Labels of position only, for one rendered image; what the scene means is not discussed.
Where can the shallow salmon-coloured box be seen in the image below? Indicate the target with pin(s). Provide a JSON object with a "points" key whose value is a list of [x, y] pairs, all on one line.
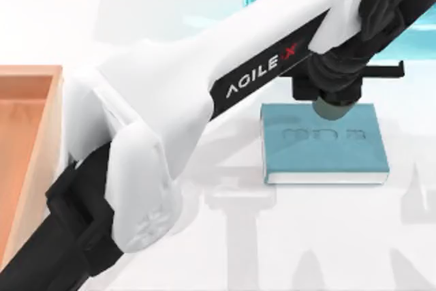
{"points": [[20, 127]]}

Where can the blue book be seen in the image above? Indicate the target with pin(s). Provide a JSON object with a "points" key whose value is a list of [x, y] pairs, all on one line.
{"points": [[323, 154]]}

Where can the pale grey rounded box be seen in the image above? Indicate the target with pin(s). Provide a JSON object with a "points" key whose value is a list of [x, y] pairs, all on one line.
{"points": [[332, 112]]}

